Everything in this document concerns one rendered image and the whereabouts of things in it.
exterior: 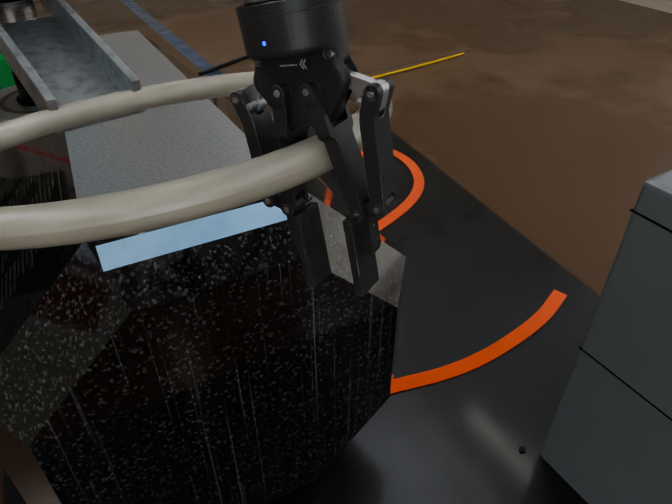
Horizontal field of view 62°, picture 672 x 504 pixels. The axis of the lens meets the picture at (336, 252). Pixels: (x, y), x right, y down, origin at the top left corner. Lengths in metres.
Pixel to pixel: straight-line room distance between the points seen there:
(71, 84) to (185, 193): 0.56
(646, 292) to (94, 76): 0.98
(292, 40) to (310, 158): 0.09
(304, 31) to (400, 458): 1.23
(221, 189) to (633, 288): 0.88
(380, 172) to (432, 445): 1.17
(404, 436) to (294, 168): 1.18
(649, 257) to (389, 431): 0.78
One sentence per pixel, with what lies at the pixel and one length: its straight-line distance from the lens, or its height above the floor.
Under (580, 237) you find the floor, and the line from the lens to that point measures 2.36.
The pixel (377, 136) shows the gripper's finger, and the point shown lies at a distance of 0.40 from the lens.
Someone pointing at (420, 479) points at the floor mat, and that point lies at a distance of 1.47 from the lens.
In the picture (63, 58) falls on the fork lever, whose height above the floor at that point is 0.98.
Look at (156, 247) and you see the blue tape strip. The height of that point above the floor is 0.78.
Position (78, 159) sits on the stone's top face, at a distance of 1.09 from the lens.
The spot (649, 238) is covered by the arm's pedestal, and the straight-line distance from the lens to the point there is 1.09.
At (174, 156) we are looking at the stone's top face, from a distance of 1.04.
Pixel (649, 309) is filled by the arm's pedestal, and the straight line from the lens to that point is 1.14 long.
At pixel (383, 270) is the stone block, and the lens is 1.06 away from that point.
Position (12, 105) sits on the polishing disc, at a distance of 1.28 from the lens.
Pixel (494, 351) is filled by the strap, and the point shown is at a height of 0.02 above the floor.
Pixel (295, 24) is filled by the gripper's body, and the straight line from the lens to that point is 0.39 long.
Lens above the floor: 1.27
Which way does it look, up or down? 37 degrees down
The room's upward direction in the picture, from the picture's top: straight up
